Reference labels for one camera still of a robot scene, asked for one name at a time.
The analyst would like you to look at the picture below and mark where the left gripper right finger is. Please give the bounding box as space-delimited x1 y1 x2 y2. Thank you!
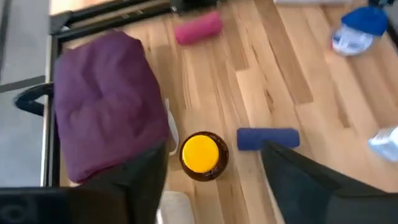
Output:
261 139 341 224

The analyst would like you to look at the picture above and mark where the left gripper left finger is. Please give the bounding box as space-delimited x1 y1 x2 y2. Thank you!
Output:
77 142 169 224

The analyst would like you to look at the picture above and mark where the navy blue bandage roll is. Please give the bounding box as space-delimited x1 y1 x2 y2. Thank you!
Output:
236 127 301 152

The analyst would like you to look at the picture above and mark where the amber bottle yellow cap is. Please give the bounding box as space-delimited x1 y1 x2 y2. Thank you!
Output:
179 131 230 182

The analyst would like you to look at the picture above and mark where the pink bandage roll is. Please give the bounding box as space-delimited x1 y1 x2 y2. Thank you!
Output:
174 11 224 46

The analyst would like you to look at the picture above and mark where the blue capped white container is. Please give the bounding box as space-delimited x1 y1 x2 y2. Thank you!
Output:
330 6 389 57

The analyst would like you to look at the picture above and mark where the purple cloth bag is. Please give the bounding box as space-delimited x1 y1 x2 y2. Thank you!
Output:
52 30 180 184

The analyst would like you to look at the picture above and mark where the black cable loop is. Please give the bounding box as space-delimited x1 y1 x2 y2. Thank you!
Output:
14 82 54 118

